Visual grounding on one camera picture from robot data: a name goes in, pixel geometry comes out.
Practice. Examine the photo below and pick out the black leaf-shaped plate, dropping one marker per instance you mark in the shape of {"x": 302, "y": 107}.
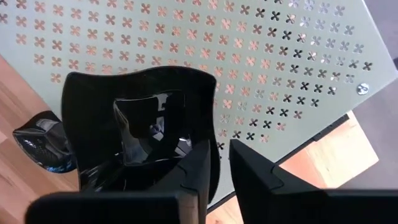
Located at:
{"x": 40, "y": 140}

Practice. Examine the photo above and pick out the green perforated metal shelf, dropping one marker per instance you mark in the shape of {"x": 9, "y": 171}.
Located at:
{"x": 248, "y": 46}

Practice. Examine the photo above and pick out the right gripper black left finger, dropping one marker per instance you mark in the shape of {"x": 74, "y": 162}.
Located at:
{"x": 192, "y": 174}

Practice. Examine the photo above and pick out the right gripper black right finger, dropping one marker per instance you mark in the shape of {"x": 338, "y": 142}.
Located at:
{"x": 255, "y": 186}

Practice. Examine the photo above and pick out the black wavy-edged square plate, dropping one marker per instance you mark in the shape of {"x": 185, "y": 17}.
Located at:
{"x": 93, "y": 124}

